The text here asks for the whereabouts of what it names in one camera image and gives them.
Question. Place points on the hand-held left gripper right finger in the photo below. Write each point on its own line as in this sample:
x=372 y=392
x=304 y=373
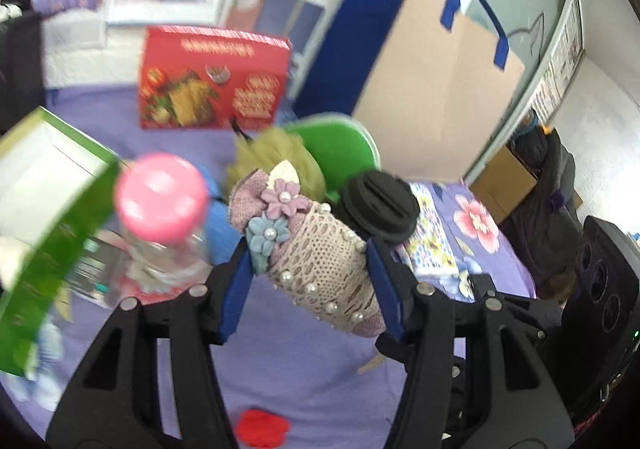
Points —
x=387 y=289

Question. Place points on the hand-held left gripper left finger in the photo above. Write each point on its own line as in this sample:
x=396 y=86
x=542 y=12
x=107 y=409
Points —
x=235 y=294

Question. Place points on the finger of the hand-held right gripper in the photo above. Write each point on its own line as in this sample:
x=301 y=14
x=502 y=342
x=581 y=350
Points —
x=530 y=316

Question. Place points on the lace pouch with fabric flowers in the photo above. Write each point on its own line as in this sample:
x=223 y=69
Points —
x=320 y=259

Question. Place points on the green bath mitt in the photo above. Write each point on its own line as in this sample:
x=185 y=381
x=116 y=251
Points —
x=340 y=144

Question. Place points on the green cardboard box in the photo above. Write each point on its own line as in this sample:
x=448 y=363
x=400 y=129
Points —
x=60 y=254

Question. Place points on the red soft item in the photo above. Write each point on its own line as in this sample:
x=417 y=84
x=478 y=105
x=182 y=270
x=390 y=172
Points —
x=262 y=428

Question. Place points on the blue cloth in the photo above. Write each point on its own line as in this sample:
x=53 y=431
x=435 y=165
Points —
x=220 y=229

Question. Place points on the black cup with lid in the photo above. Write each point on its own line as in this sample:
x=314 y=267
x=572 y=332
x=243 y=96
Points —
x=380 y=204

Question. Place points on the dark jacket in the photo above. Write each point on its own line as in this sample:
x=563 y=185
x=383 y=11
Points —
x=545 y=209

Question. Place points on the purple floral tablecloth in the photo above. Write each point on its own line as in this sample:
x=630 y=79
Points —
x=310 y=379

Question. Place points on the glass jar with pink lid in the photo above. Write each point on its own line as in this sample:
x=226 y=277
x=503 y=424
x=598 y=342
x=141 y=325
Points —
x=160 y=199

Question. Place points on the brown cardboard box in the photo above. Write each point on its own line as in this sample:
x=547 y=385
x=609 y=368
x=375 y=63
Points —
x=505 y=179

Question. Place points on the olive bath pouf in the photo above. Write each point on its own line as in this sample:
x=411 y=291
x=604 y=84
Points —
x=272 y=149

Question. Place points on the window notice sheet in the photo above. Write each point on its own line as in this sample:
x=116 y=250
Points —
x=560 y=69

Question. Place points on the red cracker box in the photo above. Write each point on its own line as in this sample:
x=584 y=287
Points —
x=210 y=79

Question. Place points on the white poster with grey squares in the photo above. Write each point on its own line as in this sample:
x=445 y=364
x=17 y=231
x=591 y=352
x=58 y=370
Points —
x=280 y=14

